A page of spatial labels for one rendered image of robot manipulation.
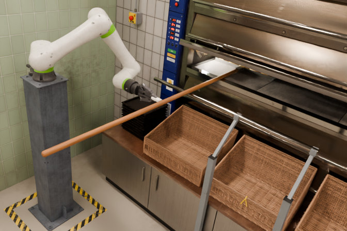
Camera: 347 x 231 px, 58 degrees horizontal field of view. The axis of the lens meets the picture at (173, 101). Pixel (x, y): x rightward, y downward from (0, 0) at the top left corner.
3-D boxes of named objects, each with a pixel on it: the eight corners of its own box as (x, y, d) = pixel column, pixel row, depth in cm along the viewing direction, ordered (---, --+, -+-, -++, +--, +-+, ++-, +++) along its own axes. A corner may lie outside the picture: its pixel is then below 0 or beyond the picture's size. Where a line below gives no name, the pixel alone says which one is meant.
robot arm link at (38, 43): (31, 75, 192) (28, 45, 184) (33, 65, 206) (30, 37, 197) (54, 74, 197) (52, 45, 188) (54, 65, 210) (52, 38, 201)
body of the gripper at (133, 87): (139, 81, 209) (148, 85, 204) (138, 92, 213) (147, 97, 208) (130, 83, 204) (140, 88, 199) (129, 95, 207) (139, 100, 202)
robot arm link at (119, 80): (112, 88, 221) (106, 78, 213) (124, 77, 226) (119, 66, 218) (126, 95, 213) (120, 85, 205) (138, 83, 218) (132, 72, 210)
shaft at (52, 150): (44, 159, 138) (43, 153, 136) (40, 155, 139) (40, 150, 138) (238, 72, 258) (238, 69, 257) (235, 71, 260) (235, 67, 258)
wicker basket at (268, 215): (236, 162, 248) (243, 132, 236) (306, 198, 219) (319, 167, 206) (202, 192, 213) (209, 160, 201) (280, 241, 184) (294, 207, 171)
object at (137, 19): (133, 21, 282) (134, 10, 278) (141, 23, 277) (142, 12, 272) (127, 22, 277) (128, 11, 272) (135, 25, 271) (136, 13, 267)
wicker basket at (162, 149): (178, 130, 281) (182, 103, 268) (233, 159, 251) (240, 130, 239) (141, 152, 246) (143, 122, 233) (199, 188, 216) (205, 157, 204)
